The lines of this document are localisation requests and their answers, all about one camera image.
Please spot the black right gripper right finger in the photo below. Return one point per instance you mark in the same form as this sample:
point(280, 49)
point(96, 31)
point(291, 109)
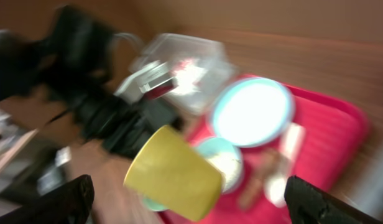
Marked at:
point(308, 204)

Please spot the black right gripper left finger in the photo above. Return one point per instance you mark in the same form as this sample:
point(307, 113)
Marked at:
point(69, 203)

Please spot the brown carrot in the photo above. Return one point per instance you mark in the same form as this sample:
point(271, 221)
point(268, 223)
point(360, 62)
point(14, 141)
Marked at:
point(268, 164)

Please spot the white plastic spoon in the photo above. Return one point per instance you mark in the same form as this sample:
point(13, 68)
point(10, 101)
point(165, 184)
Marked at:
point(290, 146)

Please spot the green bowl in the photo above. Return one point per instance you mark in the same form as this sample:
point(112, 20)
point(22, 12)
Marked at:
point(152, 205)

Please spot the light blue bowl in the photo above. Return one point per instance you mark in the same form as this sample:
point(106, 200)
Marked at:
point(226, 158)

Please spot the yellow cup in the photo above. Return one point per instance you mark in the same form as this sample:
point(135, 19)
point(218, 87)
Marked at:
point(170, 172)

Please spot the light blue plate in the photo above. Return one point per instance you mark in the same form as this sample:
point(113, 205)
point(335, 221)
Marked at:
point(252, 112)

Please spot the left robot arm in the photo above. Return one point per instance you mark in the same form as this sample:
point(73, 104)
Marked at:
point(74, 62)

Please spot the red plastic tray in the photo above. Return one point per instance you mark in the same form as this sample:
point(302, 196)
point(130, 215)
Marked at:
point(334, 129)

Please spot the clear plastic storage bin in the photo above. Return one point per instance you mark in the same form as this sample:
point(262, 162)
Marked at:
point(199, 67)

